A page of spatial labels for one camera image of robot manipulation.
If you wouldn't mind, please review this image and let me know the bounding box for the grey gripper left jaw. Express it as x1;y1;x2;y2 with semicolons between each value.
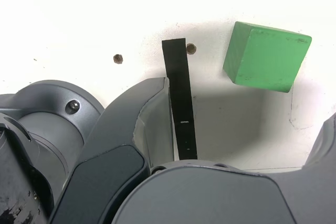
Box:
49;76;176;224

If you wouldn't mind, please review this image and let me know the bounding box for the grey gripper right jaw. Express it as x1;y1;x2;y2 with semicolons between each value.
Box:
110;113;336;224

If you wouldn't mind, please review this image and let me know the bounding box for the green cube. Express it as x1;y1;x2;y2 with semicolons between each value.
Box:
222;21;312;93

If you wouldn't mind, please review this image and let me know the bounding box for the black tape strip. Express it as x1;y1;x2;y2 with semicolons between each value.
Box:
161;37;198;161

